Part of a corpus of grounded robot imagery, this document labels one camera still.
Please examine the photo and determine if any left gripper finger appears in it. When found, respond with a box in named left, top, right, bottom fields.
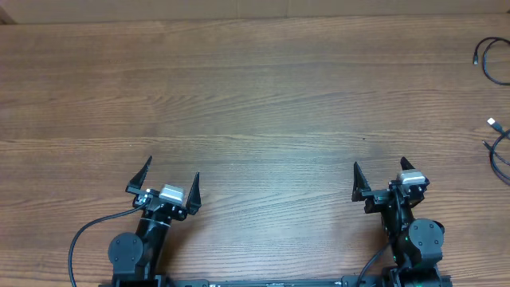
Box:
left=186, top=172, right=202, bottom=215
left=125, top=155, right=152, bottom=195

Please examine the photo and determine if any black USB cable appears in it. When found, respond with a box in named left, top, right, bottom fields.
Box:
left=473, top=35, right=510, bottom=86
left=481, top=116, right=510, bottom=187

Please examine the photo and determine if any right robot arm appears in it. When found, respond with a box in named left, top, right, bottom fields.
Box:
left=351, top=158, right=453, bottom=286

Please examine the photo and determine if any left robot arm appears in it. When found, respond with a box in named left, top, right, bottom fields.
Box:
left=108, top=158, right=202, bottom=286

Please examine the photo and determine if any cardboard back panel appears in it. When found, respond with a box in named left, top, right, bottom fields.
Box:
left=1, top=0, right=509, bottom=24

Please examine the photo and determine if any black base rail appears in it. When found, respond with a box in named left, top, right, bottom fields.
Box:
left=98, top=273, right=453, bottom=287

